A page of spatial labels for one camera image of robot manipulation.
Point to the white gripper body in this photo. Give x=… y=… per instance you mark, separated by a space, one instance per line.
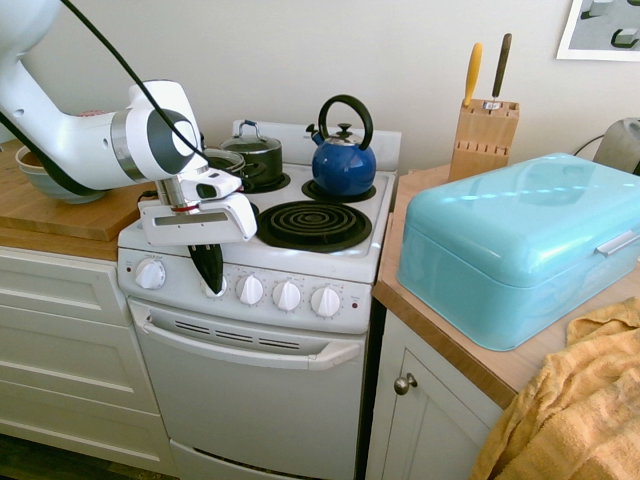
x=200 y=225

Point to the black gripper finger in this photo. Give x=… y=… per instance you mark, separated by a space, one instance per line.
x=200 y=262
x=215 y=265

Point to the white burner knob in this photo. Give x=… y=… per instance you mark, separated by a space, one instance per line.
x=286 y=295
x=250 y=290
x=223 y=292
x=325 y=301

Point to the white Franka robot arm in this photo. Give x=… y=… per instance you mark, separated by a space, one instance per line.
x=75 y=145

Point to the white electric stove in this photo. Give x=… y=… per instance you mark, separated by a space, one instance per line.
x=320 y=260

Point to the white stove bottom drawer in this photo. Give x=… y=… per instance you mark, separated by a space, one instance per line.
x=200 y=462

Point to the large white oven knob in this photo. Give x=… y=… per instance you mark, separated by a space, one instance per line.
x=150 y=274

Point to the small black coil burner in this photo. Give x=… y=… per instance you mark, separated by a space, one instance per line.
x=312 y=192
x=280 y=184

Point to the large bare coil burner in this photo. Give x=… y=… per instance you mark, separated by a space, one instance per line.
x=312 y=226

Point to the wooden cutting board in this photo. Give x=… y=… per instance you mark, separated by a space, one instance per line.
x=55 y=217

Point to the white oven door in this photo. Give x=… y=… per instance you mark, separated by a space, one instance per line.
x=260 y=405

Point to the white drawer cabinet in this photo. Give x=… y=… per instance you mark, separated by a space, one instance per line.
x=65 y=350

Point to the light blue bowl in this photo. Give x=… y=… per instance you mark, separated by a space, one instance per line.
x=42 y=182

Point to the cream bowl brown interior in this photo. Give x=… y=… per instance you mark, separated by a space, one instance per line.
x=27 y=159

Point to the metal cabinet knob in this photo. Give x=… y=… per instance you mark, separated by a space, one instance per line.
x=404 y=385

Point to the white door cabinet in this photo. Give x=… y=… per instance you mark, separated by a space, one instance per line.
x=430 y=435

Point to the turquoise metal bread box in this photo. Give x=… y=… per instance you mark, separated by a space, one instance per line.
x=500 y=240

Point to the wooden knife block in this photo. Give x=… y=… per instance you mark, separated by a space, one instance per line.
x=482 y=145

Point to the yellow terry towel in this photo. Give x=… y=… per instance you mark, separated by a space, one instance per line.
x=575 y=410

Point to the grey rounded appliance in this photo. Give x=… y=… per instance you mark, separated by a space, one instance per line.
x=622 y=145

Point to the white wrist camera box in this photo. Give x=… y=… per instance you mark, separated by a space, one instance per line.
x=215 y=186

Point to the grey wall picture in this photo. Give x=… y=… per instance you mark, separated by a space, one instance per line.
x=600 y=30

